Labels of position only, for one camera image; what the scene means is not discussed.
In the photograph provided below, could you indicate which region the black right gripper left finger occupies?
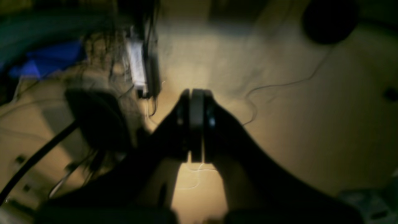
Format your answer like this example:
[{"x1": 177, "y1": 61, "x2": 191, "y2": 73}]
[{"x1": 35, "y1": 89, "x2": 204, "y2": 224}]

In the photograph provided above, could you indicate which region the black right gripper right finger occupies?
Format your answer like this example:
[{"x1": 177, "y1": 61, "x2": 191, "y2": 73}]
[{"x1": 204, "y1": 90, "x2": 364, "y2": 224}]

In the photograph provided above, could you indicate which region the white power strip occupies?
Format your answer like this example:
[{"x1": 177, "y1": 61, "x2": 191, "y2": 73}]
[{"x1": 125, "y1": 26, "x2": 148, "y2": 97}]

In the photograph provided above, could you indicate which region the black round stool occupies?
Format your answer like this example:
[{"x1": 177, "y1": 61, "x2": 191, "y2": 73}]
[{"x1": 301, "y1": 0, "x2": 359, "y2": 44}]

